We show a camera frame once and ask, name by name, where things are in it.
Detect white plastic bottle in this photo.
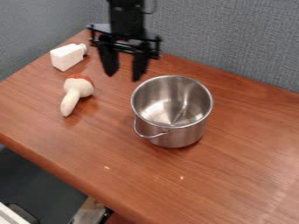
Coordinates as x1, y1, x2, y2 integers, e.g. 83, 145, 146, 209
51, 44, 89, 72

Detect table leg frame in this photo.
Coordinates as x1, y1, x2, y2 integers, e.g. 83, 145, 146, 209
70, 197, 114, 224

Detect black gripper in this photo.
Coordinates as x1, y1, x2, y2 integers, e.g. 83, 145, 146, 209
89, 0, 162, 81

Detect white toy mushroom red cap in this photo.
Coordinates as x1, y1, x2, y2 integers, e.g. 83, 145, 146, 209
61, 73, 95, 117

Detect shiny metal pot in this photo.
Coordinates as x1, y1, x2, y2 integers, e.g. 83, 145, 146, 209
131, 75, 214, 148

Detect white box at corner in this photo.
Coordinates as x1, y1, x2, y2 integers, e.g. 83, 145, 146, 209
0, 202, 31, 224

